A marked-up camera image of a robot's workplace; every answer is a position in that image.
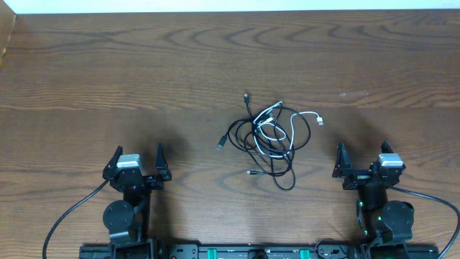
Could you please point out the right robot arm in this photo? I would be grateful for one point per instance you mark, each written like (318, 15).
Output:
(383, 220)

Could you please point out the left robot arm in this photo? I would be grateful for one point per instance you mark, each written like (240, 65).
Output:
(127, 220)

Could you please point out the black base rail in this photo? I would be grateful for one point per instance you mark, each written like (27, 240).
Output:
(327, 251)

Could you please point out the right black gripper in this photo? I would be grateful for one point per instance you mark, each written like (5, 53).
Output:
(359, 177)

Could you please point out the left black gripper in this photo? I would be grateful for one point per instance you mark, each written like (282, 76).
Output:
(165, 173)

